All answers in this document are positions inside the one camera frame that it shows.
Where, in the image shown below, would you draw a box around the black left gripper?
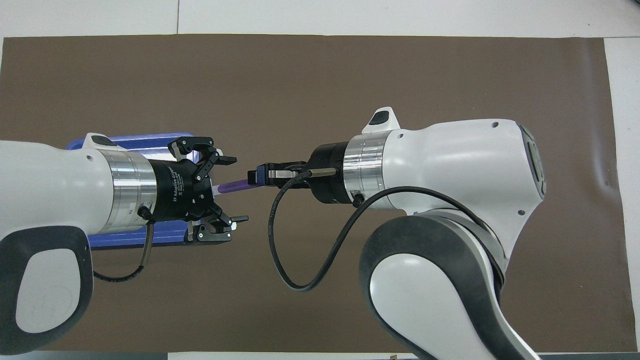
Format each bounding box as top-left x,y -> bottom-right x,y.
150,136 -> 249,244

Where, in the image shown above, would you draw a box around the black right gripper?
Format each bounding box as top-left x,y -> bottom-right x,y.
246,141 -> 348,205

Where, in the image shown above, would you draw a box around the purple pen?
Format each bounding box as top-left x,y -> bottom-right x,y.
212,178 -> 258,197

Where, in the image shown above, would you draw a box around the blue plastic tray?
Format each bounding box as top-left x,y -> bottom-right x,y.
66,132 -> 236,250

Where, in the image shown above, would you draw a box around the brown table mat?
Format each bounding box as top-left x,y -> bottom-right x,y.
0,34 -> 638,353

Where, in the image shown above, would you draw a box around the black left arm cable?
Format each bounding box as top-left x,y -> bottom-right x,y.
93,207 -> 153,282

